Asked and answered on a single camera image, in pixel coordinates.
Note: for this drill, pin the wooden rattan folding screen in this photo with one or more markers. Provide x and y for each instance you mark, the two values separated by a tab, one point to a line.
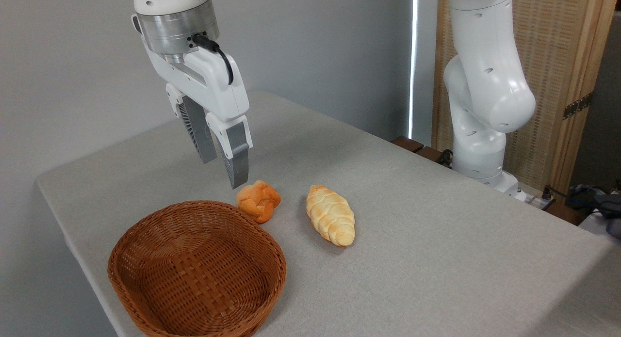
558	46

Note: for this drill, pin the dark brown wooden block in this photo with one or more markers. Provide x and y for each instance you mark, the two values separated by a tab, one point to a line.
429	154
407	143

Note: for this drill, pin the metal screen hinge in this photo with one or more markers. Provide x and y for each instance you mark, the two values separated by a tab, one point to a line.
577	105

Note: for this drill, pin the grey fabric bundle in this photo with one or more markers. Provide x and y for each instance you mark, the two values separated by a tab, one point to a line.
612	216

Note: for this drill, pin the brown woven wicker basket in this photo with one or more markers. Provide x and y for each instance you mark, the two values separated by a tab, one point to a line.
194	274

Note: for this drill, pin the round orange bread roll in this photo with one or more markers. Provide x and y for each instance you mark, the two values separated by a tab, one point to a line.
258	200

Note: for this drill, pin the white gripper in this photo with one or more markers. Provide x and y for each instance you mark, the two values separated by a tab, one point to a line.
213	85

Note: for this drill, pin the white power strip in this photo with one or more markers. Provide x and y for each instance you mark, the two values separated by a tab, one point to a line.
539	201

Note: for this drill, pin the long braided pale bread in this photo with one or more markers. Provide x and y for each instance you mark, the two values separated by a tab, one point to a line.
331	216

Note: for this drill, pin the black clamp knob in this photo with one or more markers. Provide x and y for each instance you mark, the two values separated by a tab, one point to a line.
445	156

